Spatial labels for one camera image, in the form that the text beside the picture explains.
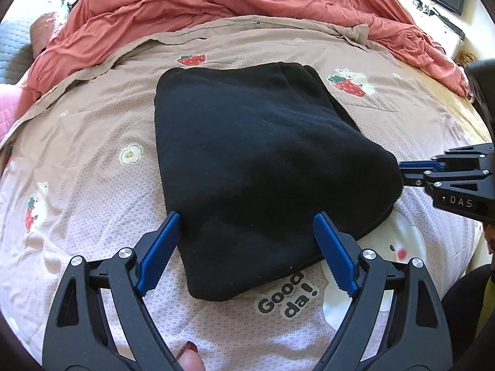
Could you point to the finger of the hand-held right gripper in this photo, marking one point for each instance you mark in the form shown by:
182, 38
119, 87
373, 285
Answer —
444, 179
421, 166

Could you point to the grey quilted pillow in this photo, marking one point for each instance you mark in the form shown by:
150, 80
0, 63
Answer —
13, 50

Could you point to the beige printed blanket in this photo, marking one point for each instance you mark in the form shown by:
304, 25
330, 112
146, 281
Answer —
96, 201

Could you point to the person's left hand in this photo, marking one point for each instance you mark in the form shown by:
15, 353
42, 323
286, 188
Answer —
191, 361

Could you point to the person's black pants leg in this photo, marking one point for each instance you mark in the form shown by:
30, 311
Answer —
464, 313

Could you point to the white box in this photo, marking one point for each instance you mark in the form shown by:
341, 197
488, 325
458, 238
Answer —
454, 40

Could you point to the brown pillow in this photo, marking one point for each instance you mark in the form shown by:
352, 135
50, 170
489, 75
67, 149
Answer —
46, 31

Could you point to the black shirt with orange patches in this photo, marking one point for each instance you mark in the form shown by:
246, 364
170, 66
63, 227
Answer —
251, 154

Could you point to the pink quilted blanket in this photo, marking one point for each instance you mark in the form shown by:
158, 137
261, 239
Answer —
9, 108

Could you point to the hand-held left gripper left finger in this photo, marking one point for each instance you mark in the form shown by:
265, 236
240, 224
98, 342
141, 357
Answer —
160, 255

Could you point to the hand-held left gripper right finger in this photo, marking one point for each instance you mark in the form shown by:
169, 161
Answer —
336, 255

